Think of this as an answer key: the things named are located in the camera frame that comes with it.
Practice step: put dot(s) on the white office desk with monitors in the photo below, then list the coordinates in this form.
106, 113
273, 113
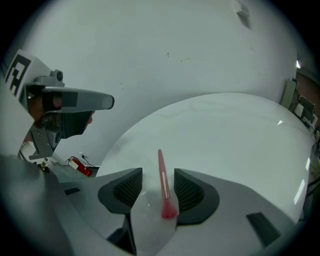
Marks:
305, 110

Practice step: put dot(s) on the person's left hand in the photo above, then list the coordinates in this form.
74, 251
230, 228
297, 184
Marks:
36, 110

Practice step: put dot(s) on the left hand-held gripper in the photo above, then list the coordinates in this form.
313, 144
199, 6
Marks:
17, 72

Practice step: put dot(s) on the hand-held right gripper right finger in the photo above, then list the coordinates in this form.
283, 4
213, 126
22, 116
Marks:
237, 200

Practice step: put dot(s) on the red fire extinguisher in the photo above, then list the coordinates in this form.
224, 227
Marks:
81, 167

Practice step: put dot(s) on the grey open cabinet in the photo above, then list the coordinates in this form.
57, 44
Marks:
288, 92

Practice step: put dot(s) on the white wall socket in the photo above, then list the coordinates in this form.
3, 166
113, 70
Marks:
81, 154

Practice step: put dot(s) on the white wooden desk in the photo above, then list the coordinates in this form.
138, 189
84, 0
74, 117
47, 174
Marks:
225, 140

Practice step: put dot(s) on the white wall junction box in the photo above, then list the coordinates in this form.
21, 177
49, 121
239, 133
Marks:
243, 12

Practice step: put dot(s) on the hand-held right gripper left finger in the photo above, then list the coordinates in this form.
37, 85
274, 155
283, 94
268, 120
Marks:
85, 197

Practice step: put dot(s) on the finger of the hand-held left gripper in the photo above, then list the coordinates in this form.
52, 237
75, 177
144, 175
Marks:
95, 100

